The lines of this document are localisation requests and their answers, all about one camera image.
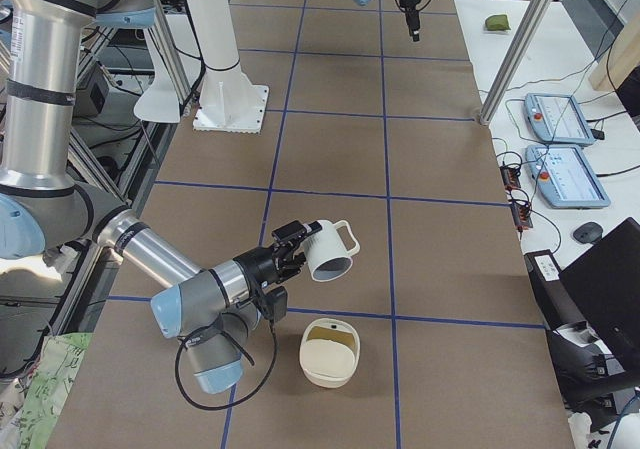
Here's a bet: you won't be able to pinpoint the white HOME mug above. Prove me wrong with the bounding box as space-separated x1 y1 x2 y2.
302 220 360 282

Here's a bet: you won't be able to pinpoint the green cloth pouch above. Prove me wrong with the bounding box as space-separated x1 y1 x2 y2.
484 14 511 32

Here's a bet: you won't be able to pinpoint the left USB hub orange ports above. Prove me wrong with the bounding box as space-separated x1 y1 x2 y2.
499 165 521 192

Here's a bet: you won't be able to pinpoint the usb hub orange ports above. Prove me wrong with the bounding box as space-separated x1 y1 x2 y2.
499 165 521 192
511 200 533 231

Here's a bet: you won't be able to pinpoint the right USB hub orange ports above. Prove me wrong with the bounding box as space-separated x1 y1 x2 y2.
511 200 533 231

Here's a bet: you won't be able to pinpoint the dark box with label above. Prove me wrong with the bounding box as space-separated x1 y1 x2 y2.
524 249 586 330

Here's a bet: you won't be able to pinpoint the black computer mouse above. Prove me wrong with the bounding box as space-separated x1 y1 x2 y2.
572 221 603 244

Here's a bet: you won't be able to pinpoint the black laptop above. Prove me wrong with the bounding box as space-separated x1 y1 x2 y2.
560 217 639 370

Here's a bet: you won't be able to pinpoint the patterned green cloth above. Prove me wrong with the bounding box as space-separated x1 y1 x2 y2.
1 332 92 448

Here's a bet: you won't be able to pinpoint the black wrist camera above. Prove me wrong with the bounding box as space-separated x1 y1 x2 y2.
261 286 288 324

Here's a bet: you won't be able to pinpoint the cream basket with handle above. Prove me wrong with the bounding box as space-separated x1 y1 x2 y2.
299 318 361 389

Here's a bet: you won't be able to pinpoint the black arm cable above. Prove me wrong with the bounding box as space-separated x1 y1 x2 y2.
173 288 280 411

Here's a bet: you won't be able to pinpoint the aluminium frame post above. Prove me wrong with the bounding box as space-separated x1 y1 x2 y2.
478 0 552 126

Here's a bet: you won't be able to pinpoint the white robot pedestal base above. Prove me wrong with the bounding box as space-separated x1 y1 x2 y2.
186 0 269 133

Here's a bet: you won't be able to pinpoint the teach pendant near post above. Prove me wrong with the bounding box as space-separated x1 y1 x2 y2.
524 93 596 147

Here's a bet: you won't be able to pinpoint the teach pendant far from post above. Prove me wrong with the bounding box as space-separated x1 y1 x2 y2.
524 144 611 209

